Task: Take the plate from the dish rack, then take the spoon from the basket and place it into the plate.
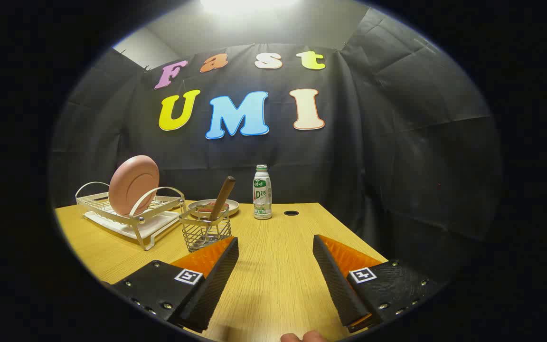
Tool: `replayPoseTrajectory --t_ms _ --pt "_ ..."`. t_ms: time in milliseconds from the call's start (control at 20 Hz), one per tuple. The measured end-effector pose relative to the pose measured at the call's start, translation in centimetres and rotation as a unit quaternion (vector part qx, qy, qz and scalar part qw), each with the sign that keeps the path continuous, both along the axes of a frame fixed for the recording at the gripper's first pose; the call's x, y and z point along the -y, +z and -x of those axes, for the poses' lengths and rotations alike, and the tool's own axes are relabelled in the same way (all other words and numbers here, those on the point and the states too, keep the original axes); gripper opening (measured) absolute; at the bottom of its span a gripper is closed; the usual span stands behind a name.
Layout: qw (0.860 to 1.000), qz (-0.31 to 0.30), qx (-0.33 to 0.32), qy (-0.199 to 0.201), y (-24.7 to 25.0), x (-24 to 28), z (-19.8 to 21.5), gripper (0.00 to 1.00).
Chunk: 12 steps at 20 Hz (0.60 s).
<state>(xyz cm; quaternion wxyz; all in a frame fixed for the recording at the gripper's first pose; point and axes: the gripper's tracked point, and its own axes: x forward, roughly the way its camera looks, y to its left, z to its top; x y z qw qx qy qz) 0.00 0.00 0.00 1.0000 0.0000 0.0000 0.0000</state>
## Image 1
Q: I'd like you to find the pink plate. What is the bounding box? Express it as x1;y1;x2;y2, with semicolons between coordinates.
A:
108;155;160;217

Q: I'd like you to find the ceiling light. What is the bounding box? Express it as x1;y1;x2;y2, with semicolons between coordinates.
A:
200;0;302;15

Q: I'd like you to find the beige plate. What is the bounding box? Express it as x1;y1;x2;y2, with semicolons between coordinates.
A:
187;199;240;219

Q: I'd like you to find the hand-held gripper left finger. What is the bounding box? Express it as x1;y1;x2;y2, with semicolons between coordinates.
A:
105;236;239;334

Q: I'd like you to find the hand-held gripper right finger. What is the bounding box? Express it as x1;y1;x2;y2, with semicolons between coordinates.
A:
312;234;445;334

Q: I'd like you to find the white green drink bottle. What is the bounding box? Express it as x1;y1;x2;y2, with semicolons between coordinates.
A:
253;164;273;220

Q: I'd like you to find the white wire dish rack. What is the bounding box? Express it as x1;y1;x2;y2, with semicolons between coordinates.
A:
75;181;186;251

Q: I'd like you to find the metal wire basket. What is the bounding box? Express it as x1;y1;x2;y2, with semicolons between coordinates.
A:
179;204;233;253

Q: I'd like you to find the wooden handle spoon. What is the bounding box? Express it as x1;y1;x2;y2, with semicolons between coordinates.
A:
198;176;236;250

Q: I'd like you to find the white drip tray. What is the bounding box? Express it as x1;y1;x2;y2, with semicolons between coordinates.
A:
84;209;181;240

